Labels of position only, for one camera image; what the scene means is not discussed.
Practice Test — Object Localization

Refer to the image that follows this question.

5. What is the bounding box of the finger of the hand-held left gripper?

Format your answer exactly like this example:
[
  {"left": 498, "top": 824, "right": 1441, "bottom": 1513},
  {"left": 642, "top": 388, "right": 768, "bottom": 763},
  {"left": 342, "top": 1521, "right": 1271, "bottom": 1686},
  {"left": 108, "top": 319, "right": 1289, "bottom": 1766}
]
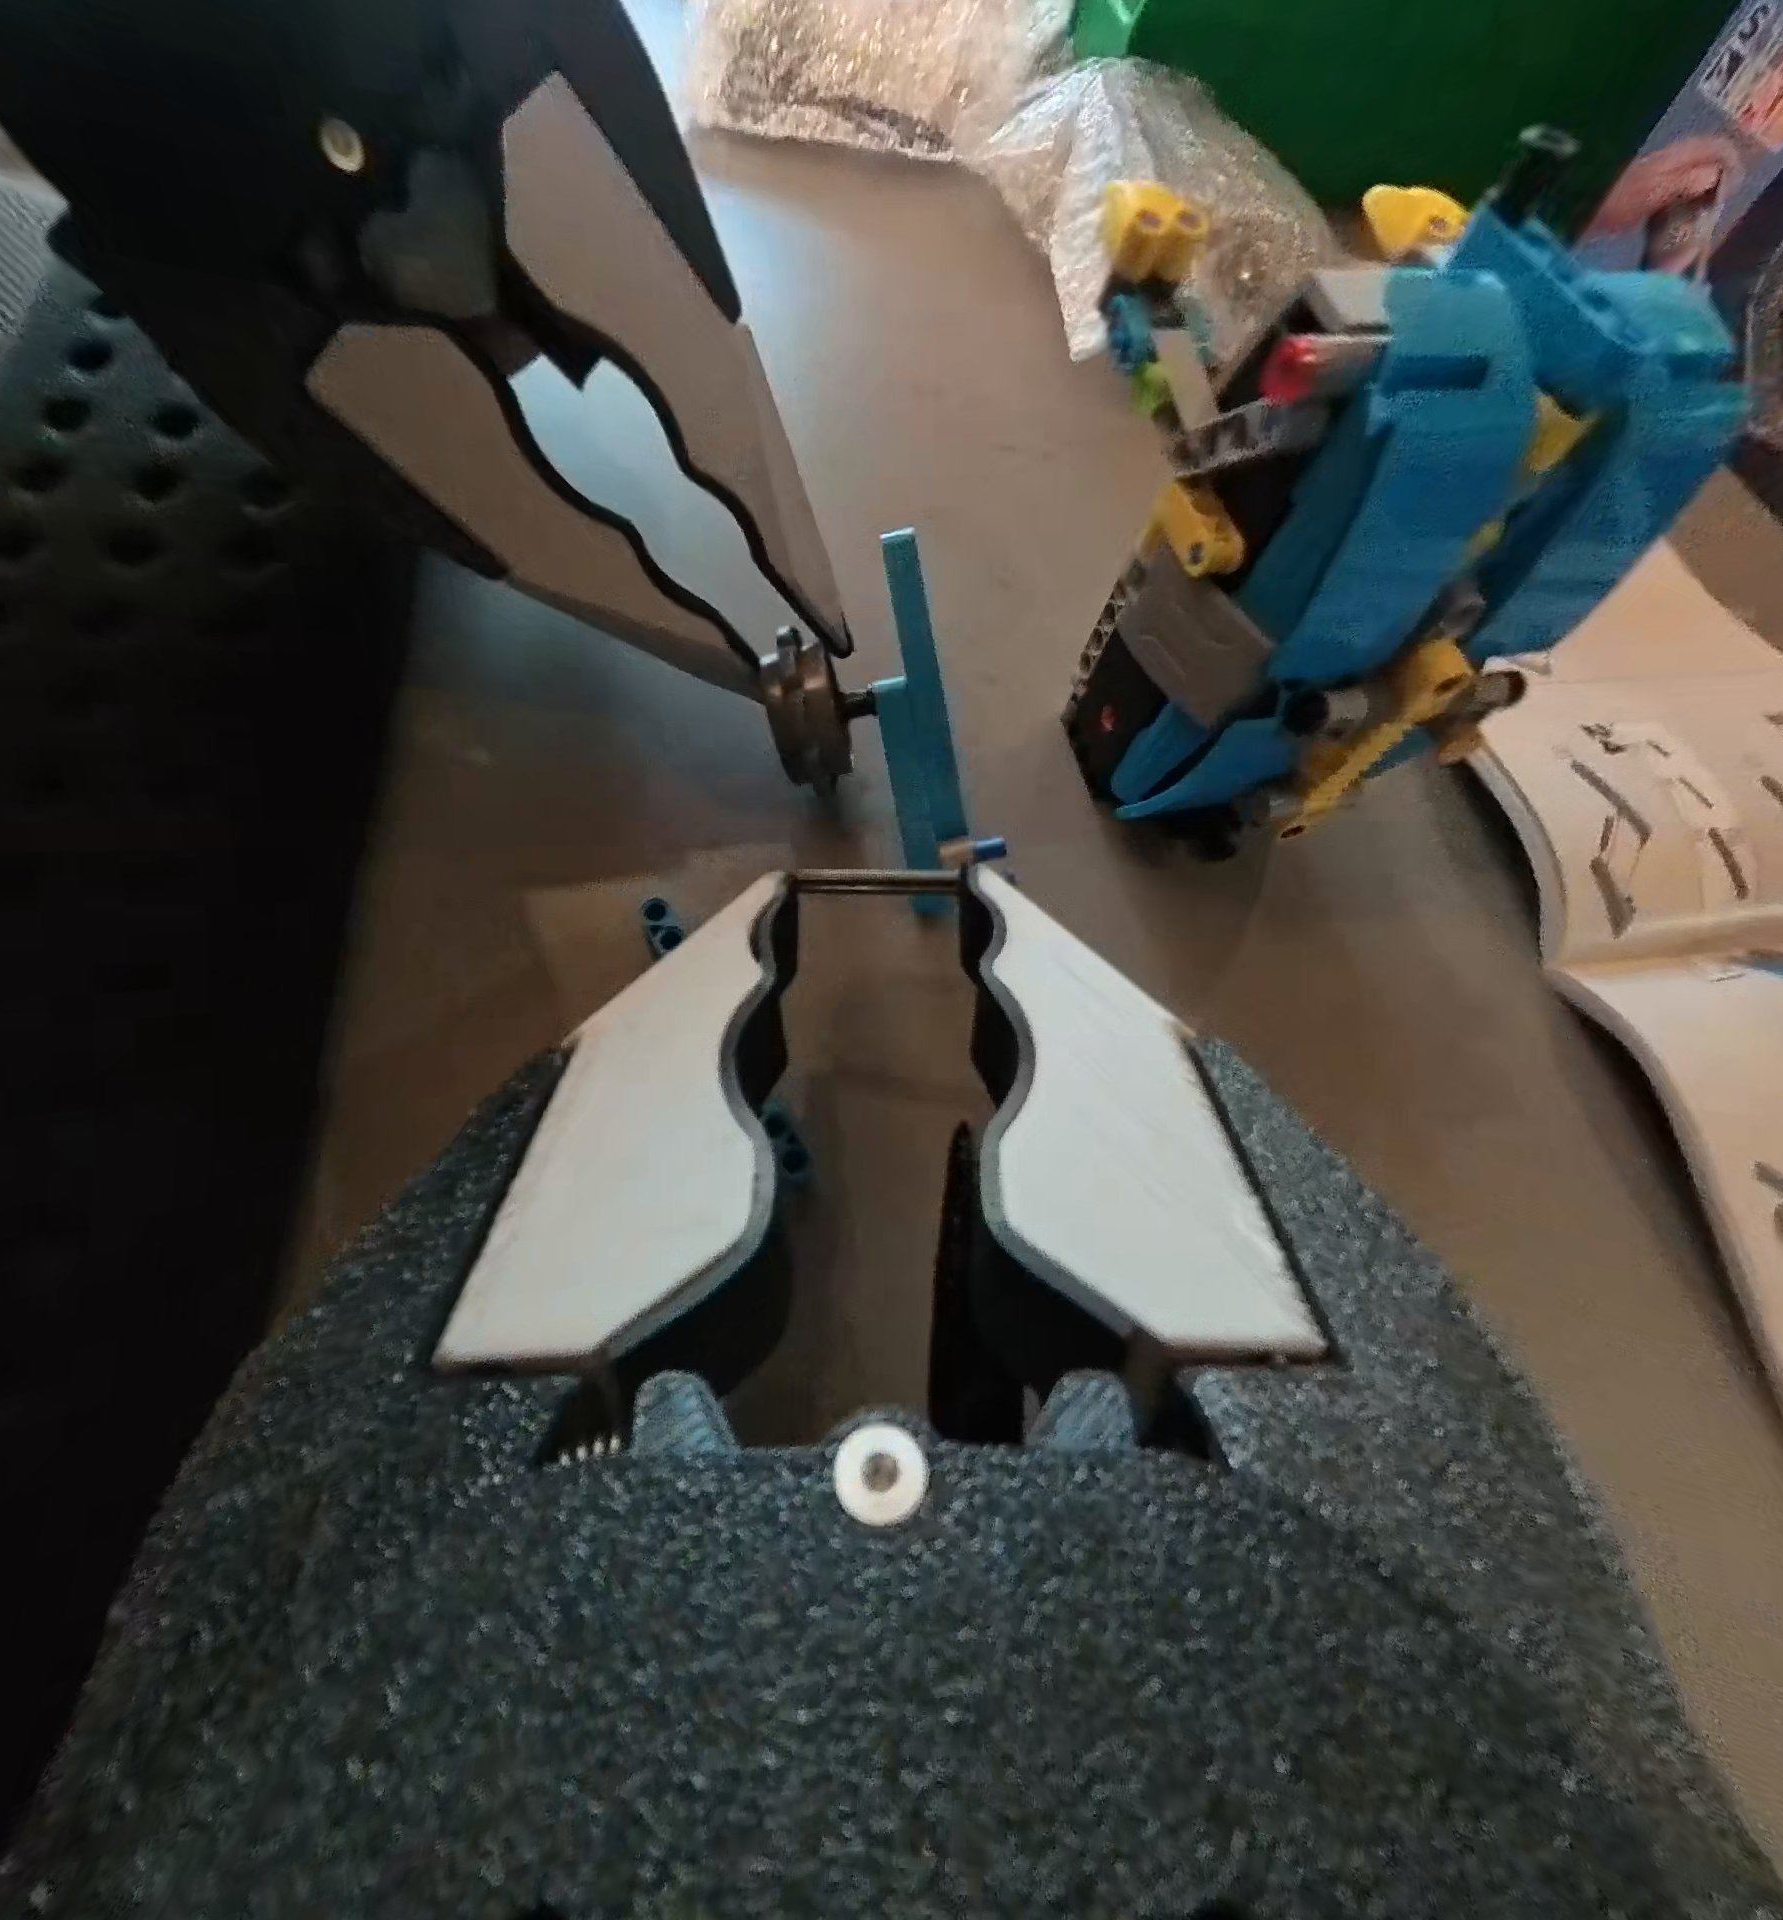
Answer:
[
  {"left": 304, "top": 313, "right": 780, "bottom": 703},
  {"left": 490, "top": 72, "right": 854, "bottom": 660}
]

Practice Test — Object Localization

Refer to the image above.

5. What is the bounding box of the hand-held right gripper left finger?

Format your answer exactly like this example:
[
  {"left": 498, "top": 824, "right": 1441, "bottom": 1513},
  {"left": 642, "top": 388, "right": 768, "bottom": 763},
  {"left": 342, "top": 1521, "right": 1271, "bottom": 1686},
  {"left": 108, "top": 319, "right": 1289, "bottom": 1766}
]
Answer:
[{"left": 430, "top": 869, "right": 804, "bottom": 1374}]

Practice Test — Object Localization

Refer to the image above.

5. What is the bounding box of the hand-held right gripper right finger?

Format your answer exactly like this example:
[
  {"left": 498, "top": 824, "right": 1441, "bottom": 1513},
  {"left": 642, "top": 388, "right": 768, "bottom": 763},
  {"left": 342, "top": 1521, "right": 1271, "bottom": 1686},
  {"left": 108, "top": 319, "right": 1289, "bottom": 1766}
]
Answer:
[{"left": 964, "top": 865, "right": 1331, "bottom": 1370}]

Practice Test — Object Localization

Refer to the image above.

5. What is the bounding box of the blue perforated beam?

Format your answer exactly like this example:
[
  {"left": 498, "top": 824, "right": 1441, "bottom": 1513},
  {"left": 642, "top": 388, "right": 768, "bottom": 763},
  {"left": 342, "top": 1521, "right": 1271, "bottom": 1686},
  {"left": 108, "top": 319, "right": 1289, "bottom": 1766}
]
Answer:
[
  {"left": 634, "top": 893, "right": 806, "bottom": 1190},
  {"left": 876, "top": 528, "right": 968, "bottom": 919}
]

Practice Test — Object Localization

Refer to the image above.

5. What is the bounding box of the grey desk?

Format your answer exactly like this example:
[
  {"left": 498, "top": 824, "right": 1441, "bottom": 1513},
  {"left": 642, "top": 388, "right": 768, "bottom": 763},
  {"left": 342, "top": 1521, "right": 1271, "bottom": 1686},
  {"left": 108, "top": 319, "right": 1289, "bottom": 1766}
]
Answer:
[{"left": 276, "top": 120, "right": 1783, "bottom": 1920}]

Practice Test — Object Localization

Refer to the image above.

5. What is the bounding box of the black perforated chair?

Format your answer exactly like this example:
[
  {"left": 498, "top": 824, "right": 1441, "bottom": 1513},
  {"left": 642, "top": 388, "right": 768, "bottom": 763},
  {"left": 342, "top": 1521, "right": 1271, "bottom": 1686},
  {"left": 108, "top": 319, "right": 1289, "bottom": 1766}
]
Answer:
[{"left": 0, "top": 90, "right": 428, "bottom": 1878}]

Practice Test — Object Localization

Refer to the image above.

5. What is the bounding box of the open instruction booklet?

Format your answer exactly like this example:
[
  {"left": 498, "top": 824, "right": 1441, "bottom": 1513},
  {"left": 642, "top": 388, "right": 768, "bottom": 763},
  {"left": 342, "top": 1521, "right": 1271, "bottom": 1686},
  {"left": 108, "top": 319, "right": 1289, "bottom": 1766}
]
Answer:
[{"left": 1461, "top": 532, "right": 1783, "bottom": 1517}]

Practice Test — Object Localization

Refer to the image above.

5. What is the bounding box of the blue yellow toy vehicle model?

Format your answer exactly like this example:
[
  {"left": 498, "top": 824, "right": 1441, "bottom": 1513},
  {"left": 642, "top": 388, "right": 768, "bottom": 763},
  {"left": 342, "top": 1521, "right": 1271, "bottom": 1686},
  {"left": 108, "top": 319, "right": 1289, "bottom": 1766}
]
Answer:
[{"left": 1064, "top": 125, "right": 1755, "bottom": 864}]

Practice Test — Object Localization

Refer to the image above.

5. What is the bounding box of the green box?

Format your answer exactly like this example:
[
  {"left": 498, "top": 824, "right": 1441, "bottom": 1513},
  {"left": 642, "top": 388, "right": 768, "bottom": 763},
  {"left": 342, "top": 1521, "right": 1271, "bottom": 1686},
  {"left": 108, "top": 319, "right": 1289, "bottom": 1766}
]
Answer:
[{"left": 1064, "top": 0, "right": 1755, "bottom": 204}]

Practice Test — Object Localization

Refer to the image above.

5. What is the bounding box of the dark printed toy box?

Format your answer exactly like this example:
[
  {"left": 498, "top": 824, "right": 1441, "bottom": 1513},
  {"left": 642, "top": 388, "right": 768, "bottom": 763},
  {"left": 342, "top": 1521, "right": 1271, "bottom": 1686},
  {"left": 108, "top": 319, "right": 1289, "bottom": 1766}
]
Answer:
[{"left": 1573, "top": 0, "right": 1783, "bottom": 497}]

